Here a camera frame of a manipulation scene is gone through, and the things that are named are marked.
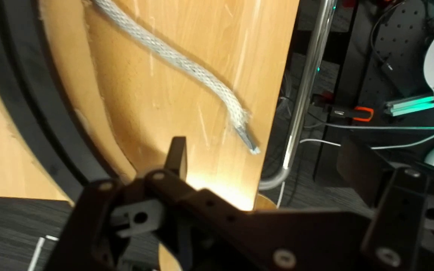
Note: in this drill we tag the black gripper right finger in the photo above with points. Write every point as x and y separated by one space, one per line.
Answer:
363 169

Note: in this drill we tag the orange clamp handle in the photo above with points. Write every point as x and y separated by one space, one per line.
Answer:
363 114

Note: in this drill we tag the curved black board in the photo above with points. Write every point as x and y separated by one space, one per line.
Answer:
33 97

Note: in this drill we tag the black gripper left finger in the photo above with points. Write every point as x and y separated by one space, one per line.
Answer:
176 157

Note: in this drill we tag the chrome cart handle bar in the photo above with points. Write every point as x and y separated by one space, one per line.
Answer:
315 54

